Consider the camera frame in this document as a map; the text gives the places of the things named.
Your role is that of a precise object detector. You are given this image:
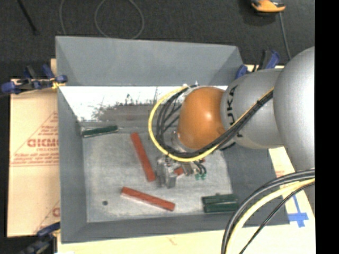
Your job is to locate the grey metal bin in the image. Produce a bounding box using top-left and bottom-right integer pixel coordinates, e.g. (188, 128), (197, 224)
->
(55, 35), (290, 243)

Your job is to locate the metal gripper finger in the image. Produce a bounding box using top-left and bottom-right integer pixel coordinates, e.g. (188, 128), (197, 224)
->
(166, 167), (178, 189)
(156, 157), (168, 187)

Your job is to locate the dark green flat block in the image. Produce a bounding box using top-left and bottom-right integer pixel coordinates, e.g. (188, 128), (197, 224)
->
(202, 194), (238, 205)
(81, 125), (119, 138)
(203, 202), (239, 214)

